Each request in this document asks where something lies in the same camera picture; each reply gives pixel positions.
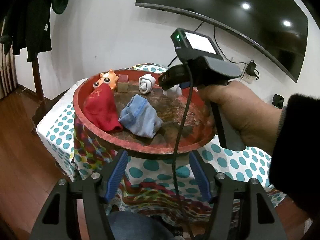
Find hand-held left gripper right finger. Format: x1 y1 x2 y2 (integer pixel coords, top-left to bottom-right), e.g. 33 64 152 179
189 149 288 240

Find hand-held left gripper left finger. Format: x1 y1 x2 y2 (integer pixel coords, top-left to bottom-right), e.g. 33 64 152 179
29 149 128 240

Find white sock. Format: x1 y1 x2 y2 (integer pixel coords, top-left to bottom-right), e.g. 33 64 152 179
162 85 182 97
139 74 156 95

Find round red tray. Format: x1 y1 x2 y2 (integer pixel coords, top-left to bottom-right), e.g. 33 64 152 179
73 69 216 158

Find small red box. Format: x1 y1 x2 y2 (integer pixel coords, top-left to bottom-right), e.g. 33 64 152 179
117 74 129 93

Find light blue sock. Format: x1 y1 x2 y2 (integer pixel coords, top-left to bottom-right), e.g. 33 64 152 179
118 94 164 138

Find orange rubber toy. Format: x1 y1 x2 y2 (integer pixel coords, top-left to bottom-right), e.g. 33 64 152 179
93 69 119 92

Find red cloth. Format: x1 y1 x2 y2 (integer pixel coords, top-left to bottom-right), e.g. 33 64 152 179
83 84 123 132

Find person's right hand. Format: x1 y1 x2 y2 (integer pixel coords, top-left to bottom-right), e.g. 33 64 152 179
199 82 287 155

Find colourful dotted tablecloth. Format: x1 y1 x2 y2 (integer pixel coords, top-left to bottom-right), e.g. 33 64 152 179
36 62 287 227

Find black power adapter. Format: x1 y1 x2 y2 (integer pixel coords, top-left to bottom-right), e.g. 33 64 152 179
246 60 257 77

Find person's leg in jeans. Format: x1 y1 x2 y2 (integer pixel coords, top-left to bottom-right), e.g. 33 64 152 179
107 211 175 240

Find wooden coat rack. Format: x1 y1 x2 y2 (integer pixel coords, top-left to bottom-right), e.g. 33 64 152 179
31 59 45 103

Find beige ribbed panel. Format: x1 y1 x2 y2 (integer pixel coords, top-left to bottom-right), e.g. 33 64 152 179
0 42 17 98

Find dark hanging clothes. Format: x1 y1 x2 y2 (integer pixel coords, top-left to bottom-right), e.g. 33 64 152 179
0 0 75 63

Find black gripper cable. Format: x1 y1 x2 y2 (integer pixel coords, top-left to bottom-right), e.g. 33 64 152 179
172 62 195 240

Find black looped cable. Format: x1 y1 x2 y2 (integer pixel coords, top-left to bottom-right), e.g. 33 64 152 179
213 26 250 67

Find black wall television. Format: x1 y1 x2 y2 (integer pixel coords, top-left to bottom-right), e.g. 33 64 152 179
135 0 308 83

